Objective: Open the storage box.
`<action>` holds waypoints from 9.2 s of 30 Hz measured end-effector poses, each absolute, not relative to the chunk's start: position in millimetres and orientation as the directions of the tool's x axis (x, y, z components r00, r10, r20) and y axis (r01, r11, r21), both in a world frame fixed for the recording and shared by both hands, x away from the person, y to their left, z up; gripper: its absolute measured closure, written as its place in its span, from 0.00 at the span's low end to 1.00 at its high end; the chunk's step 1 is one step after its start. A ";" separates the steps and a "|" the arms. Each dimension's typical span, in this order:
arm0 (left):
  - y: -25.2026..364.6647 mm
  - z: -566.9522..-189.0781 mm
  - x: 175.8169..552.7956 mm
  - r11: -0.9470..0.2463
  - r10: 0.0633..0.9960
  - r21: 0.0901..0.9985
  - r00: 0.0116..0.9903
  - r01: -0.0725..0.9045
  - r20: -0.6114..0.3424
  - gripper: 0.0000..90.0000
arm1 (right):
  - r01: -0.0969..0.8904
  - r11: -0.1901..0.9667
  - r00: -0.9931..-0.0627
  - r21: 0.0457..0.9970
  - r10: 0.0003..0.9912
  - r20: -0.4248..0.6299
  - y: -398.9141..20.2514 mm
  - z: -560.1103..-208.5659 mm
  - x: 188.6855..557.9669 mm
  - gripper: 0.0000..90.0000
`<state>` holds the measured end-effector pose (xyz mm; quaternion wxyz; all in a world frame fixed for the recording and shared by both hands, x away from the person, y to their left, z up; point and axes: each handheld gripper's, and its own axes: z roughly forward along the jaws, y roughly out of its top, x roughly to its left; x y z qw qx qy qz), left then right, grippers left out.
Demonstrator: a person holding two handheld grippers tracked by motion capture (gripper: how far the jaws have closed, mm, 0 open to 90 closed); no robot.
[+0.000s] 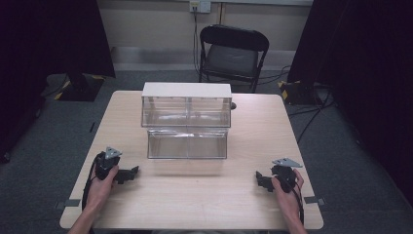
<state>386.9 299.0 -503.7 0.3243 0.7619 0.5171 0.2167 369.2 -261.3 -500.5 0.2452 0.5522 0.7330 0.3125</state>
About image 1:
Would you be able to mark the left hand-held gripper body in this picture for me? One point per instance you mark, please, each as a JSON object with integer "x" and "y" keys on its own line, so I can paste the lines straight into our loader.
{"x": 103, "y": 164}

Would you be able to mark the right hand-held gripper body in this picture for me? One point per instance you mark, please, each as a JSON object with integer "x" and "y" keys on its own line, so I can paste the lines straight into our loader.
{"x": 285, "y": 177}

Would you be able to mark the person's left hand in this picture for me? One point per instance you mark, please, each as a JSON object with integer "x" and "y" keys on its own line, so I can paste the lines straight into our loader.
{"x": 99, "y": 191}

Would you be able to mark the person's right hand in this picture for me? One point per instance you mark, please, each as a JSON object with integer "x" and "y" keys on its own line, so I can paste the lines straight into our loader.
{"x": 290, "y": 203}

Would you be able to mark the grey tape strip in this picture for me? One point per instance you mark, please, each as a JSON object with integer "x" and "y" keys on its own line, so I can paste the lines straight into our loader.
{"x": 314, "y": 200}
{"x": 69, "y": 203}

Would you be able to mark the small black floor strip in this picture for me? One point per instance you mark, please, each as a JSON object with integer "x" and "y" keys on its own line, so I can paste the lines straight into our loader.
{"x": 92, "y": 127}

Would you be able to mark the clear plastic drawer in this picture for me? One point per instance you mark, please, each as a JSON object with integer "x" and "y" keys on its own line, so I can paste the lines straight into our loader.
{"x": 167, "y": 144}
{"x": 207, "y": 144}

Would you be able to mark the black stand base striped tape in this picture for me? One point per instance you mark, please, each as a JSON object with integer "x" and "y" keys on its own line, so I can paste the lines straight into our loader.
{"x": 81, "y": 87}
{"x": 297, "y": 92}

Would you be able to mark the small dark round object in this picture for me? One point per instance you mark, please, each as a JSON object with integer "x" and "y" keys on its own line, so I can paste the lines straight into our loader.
{"x": 233, "y": 105}

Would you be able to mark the clear drawer cabinet white top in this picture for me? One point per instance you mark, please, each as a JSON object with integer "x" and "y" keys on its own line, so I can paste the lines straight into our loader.
{"x": 186, "y": 107}

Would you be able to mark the black folding chair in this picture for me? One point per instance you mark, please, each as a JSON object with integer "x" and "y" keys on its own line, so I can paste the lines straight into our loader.
{"x": 232, "y": 55}

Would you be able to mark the black curtain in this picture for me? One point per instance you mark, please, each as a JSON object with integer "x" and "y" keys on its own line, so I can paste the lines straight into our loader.
{"x": 39, "y": 48}
{"x": 367, "y": 65}

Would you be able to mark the thin wall conduit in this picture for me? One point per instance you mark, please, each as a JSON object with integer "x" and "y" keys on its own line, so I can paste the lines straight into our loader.
{"x": 221, "y": 13}

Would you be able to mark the white wall outlet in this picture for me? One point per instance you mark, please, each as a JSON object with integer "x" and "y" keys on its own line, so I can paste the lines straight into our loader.
{"x": 200, "y": 6}

